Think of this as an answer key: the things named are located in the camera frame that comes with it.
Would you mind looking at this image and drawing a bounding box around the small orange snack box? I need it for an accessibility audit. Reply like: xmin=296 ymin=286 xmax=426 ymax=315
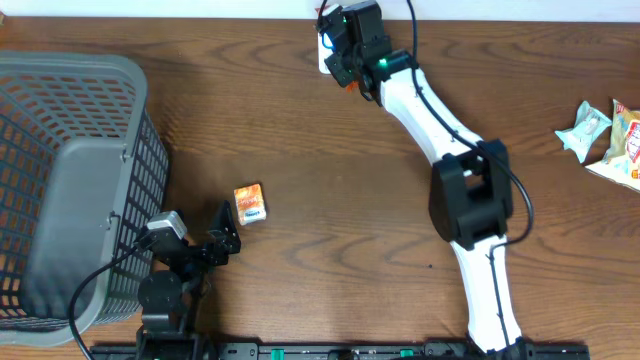
xmin=234 ymin=184 xmax=267 ymax=226

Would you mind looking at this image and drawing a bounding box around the red Top chocolate bar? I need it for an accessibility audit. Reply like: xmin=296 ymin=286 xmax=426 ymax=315
xmin=346 ymin=81 xmax=359 ymax=93

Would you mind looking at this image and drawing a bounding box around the grey plastic shopping basket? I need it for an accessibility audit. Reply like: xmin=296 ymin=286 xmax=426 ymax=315
xmin=1 ymin=51 xmax=169 ymax=347

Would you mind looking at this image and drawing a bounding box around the mint white snack packet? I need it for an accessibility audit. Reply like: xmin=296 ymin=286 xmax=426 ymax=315
xmin=555 ymin=101 xmax=612 ymax=163

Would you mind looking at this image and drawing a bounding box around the yellow red noodle packet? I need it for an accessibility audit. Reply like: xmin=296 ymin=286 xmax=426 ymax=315
xmin=586 ymin=100 xmax=639 ymax=192

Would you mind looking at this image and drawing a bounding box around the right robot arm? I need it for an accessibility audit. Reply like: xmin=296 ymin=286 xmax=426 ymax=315
xmin=316 ymin=1 xmax=522 ymax=358

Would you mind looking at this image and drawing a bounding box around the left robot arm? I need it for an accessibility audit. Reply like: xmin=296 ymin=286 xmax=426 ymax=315
xmin=135 ymin=201 xmax=241 ymax=359

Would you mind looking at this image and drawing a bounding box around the white barcode scanner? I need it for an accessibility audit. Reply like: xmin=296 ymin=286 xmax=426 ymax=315
xmin=316 ymin=20 xmax=333 ymax=75

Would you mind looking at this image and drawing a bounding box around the black left camera cable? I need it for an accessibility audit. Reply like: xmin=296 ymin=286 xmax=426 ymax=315
xmin=68 ymin=242 xmax=151 ymax=360

